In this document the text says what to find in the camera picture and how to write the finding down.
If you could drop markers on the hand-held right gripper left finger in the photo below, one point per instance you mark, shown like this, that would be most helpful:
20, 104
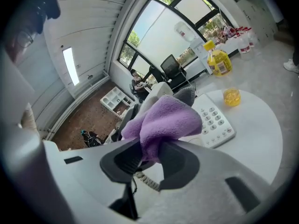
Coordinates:
121, 164

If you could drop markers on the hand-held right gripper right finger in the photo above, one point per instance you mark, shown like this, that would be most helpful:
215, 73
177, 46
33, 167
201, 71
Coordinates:
181, 167

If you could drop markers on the purple and grey cloth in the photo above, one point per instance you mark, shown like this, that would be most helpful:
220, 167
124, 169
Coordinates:
163, 122

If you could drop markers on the white telephone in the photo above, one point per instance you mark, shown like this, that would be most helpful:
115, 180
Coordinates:
217, 122

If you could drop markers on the black backpack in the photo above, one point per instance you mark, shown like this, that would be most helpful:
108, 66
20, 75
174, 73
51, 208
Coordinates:
91, 139

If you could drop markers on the white compartment shelf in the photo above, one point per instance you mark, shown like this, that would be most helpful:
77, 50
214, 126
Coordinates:
115, 99

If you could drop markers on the glass of yellow liquid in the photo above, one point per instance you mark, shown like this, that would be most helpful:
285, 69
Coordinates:
232, 97

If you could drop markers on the black office chair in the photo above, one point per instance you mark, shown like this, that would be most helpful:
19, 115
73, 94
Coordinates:
172, 70

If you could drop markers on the yellow juice bottle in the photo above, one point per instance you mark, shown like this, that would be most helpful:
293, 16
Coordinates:
219, 63

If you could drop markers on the long ceiling light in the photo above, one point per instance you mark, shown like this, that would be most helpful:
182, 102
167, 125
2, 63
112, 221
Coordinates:
70, 65

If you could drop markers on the white water dispenser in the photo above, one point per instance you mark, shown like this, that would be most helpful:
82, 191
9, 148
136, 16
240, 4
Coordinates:
198, 51

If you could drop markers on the clear plastic bottle red label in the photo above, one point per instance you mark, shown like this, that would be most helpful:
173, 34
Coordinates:
244, 48
252, 39

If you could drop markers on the black-framed window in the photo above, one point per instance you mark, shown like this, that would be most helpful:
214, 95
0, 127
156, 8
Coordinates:
163, 29

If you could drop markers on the person's head with glasses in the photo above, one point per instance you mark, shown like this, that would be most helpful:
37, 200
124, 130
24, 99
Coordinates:
19, 41

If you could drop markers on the white cabinet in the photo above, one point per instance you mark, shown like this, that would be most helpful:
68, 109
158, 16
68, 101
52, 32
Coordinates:
257, 10

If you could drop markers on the black head-mounted camera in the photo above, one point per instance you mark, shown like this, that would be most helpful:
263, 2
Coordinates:
47, 8

